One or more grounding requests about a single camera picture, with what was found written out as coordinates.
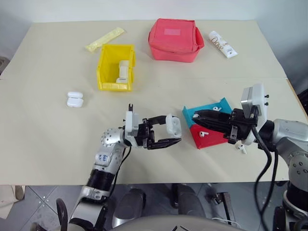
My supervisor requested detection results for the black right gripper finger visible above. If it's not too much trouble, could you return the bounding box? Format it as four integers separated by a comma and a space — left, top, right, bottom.
193, 119, 231, 138
193, 110, 232, 122

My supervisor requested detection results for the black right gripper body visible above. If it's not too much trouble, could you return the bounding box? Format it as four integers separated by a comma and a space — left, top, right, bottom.
225, 108, 256, 145

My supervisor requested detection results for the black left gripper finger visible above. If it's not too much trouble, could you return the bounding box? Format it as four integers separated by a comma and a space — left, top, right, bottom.
147, 137, 182, 151
146, 115, 169, 128

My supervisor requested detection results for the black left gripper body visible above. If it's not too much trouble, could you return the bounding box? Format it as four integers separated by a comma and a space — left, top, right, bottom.
136, 117, 156, 149

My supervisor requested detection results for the white earbud charging case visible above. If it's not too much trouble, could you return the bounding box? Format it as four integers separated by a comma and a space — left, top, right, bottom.
116, 60, 131, 84
66, 91, 84, 108
165, 113, 181, 136

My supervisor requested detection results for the yellow plastic bin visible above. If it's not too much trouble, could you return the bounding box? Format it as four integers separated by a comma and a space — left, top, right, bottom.
96, 44, 137, 92

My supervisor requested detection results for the red earbud tray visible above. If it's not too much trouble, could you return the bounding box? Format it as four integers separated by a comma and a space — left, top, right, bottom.
189, 123, 232, 150

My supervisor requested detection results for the blue earbud tray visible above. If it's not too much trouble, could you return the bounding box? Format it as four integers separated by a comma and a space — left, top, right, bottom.
182, 97, 234, 126

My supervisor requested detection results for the dark rounded shape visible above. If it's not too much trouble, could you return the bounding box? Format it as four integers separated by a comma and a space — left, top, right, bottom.
172, 184, 205, 218

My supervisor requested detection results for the white Dove tube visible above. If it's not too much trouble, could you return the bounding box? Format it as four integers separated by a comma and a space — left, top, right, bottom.
208, 30, 239, 59

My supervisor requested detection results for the red fabric pouch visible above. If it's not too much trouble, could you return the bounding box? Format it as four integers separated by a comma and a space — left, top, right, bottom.
148, 18, 205, 63

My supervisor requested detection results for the yellow snack packet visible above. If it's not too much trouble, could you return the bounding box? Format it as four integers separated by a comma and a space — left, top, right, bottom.
84, 27, 127, 52

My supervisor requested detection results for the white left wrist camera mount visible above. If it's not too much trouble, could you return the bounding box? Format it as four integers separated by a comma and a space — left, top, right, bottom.
124, 103, 141, 142

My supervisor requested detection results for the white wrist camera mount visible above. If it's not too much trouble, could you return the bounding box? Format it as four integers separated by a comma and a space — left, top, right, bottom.
124, 103, 141, 142
241, 83, 270, 145

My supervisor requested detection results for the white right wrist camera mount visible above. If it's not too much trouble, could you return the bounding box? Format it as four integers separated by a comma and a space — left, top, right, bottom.
241, 83, 270, 145

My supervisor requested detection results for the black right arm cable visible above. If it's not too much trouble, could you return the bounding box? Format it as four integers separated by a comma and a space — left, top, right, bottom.
251, 125, 280, 218

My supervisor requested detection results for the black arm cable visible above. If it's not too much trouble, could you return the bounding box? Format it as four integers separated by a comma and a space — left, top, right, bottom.
111, 145, 132, 192
251, 125, 280, 218

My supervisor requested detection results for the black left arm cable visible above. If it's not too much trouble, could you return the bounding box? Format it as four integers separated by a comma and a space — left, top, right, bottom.
111, 145, 132, 192

